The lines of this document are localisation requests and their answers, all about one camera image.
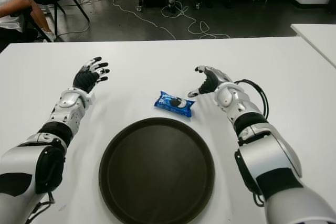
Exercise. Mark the round dark brown tray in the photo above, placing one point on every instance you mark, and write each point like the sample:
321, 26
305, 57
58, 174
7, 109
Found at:
157, 171

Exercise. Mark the left black-white robot hand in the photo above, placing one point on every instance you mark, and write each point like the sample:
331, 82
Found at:
84, 79

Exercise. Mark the right black-silver robot hand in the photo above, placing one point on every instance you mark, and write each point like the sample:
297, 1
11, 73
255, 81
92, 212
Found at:
212, 81

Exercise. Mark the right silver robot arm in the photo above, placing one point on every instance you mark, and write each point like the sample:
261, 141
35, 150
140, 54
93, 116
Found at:
267, 155

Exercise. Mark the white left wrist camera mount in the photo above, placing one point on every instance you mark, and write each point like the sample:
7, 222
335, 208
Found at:
90, 99

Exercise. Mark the white side table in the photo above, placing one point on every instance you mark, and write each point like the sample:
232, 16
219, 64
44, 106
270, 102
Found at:
317, 37

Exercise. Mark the blue Oreo cookie packet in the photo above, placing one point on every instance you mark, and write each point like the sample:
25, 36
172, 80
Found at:
173, 102

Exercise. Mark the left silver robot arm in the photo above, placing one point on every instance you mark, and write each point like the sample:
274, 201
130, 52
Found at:
23, 155

